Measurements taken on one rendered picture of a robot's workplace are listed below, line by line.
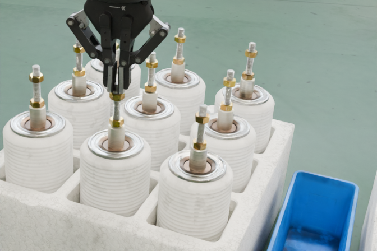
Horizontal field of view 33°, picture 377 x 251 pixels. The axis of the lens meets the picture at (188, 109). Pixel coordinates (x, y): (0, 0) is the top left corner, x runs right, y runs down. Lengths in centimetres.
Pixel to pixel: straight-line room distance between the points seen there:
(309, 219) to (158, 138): 35
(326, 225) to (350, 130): 43
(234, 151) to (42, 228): 28
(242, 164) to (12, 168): 32
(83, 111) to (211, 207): 27
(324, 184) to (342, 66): 81
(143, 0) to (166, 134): 25
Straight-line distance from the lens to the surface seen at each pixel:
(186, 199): 80
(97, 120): 98
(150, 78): 93
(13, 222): 92
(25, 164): 89
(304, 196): 112
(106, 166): 82
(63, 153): 90
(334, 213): 113
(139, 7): 76
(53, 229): 88
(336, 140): 146
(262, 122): 100
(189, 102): 102
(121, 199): 85
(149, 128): 92
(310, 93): 166
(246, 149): 90
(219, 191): 80
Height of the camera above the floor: 69
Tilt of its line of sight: 28 degrees down
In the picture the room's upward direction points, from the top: 5 degrees clockwise
